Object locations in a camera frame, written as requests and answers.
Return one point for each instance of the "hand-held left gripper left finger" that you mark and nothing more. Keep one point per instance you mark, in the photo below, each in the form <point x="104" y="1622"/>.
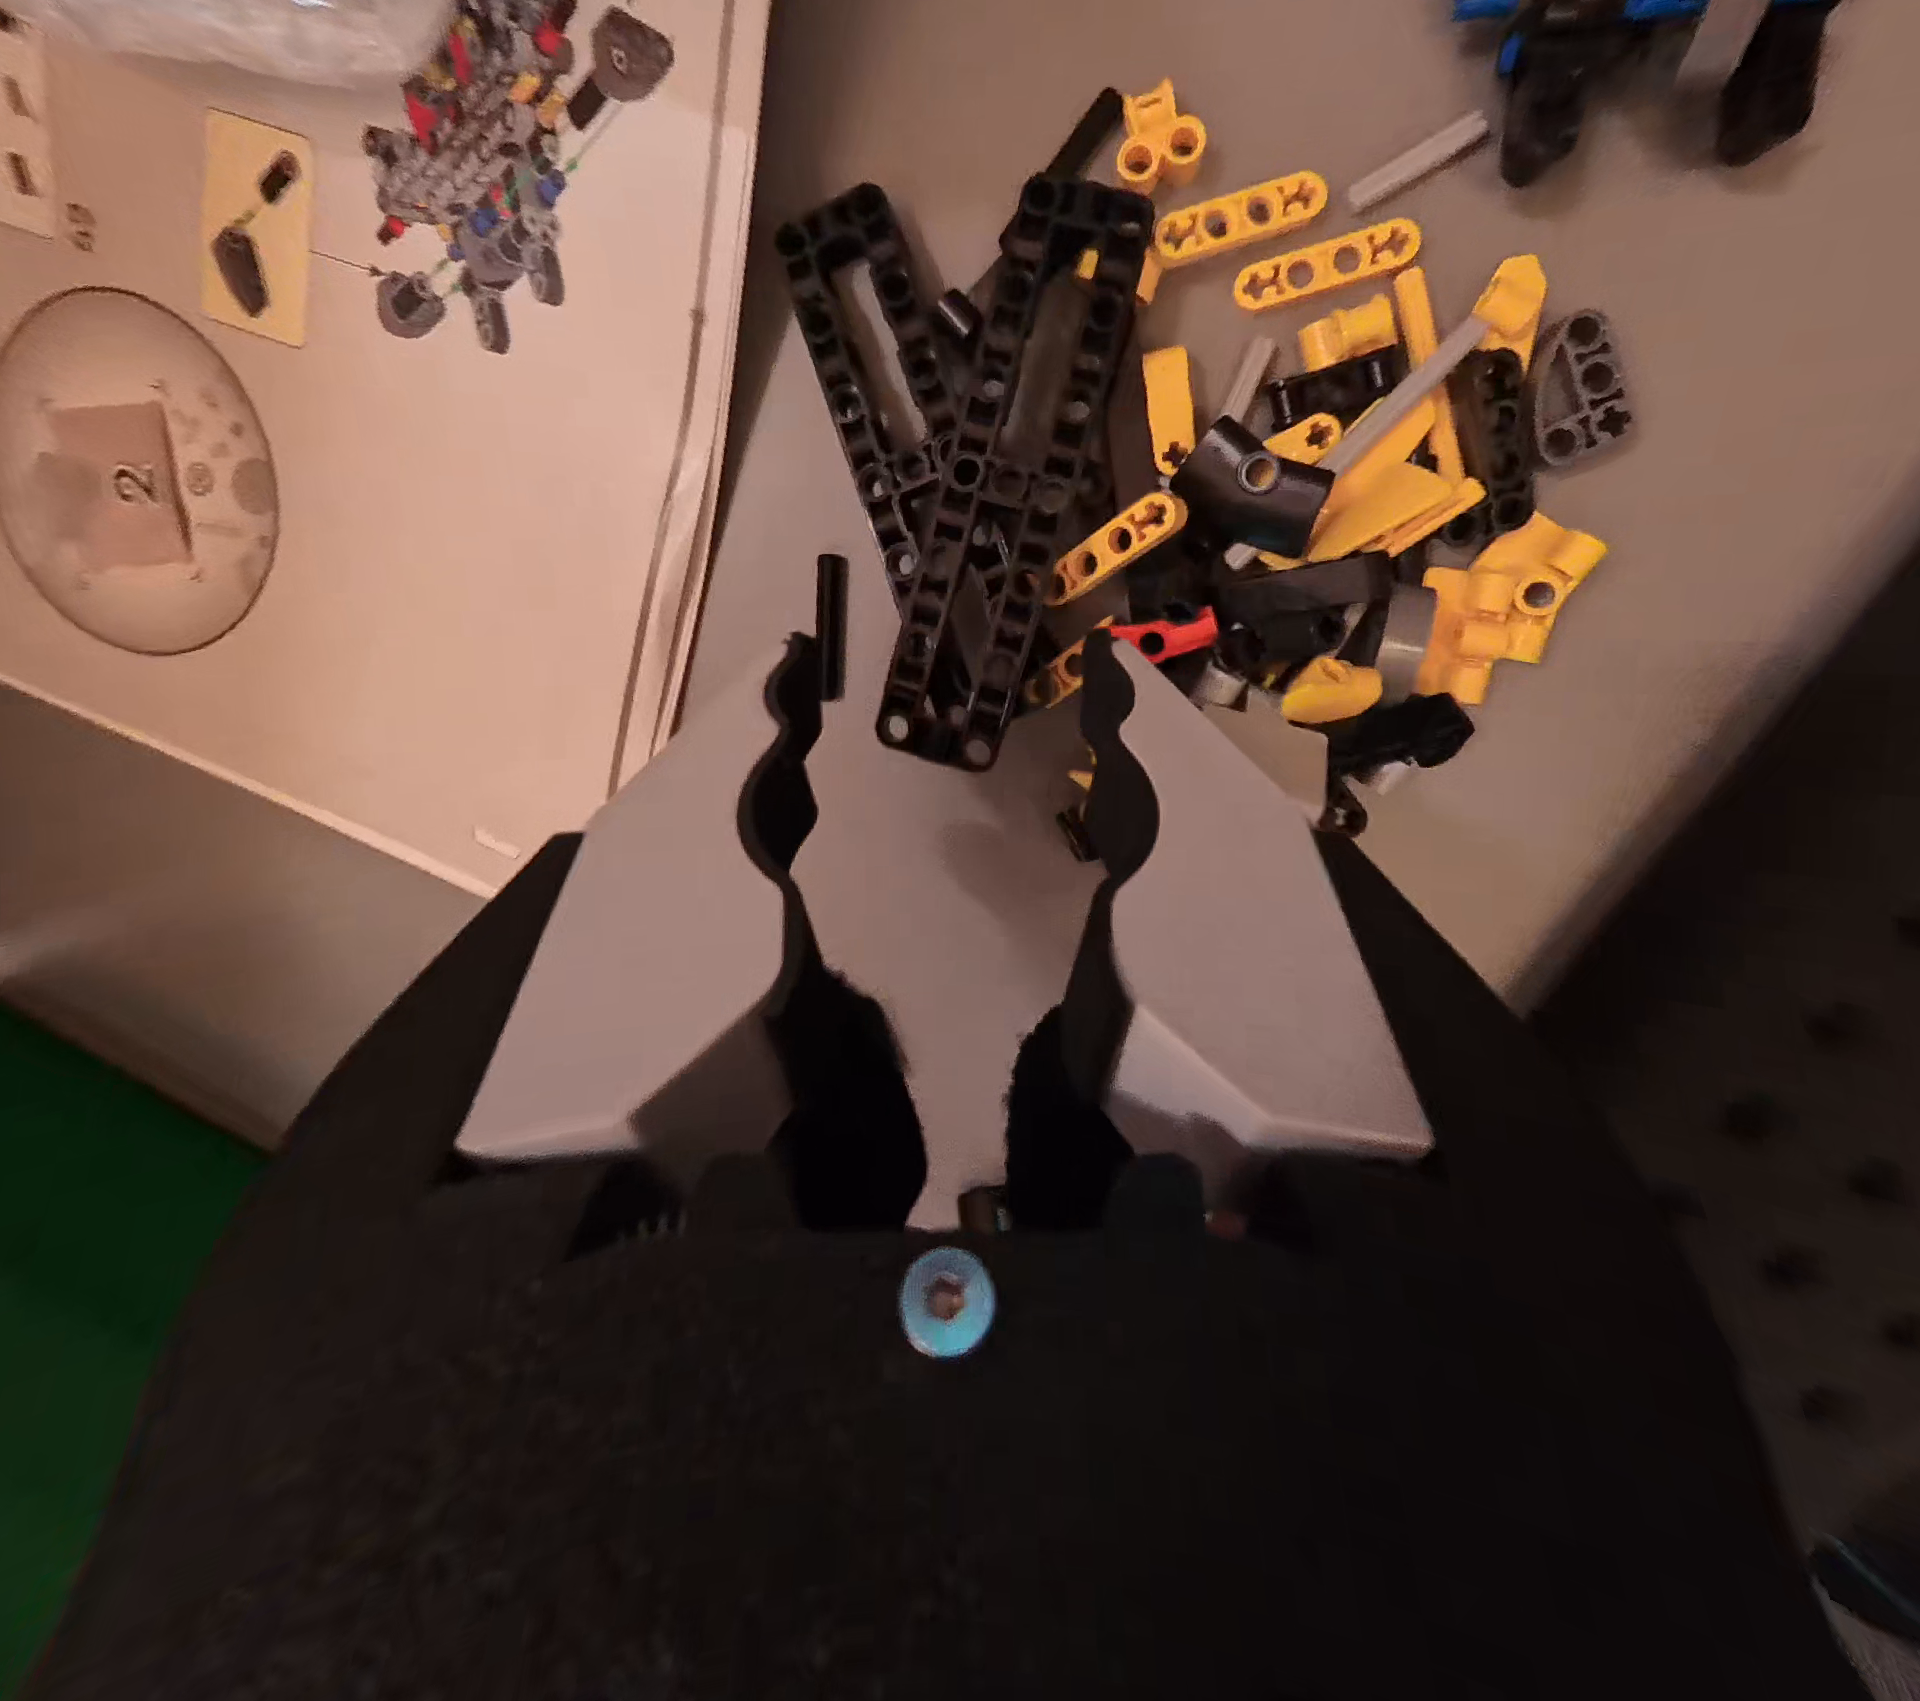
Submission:
<point x="630" y="981"/>

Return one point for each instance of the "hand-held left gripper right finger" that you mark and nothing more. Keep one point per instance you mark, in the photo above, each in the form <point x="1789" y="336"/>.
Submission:
<point x="1260" y="981"/>

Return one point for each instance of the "pile of yellow black lego pieces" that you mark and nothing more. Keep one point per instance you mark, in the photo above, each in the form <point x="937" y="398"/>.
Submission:
<point x="1394" y="487"/>

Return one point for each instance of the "black lego axle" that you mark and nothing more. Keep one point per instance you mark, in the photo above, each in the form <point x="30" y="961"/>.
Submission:
<point x="830" y="620"/>

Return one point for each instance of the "lego instruction booklet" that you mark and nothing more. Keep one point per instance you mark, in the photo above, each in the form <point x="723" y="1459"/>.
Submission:
<point x="450" y="500"/>

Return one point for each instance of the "grey lego axle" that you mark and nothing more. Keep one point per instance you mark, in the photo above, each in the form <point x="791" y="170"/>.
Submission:
<point x="1419" y="160"/>

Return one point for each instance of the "black perforated pad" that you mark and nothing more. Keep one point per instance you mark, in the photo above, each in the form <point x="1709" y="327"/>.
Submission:
<point x="1771" y="1058"/>

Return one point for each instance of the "green plastic bin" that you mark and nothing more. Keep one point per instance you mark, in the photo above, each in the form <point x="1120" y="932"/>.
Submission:
<point x="90" y="1205"/>

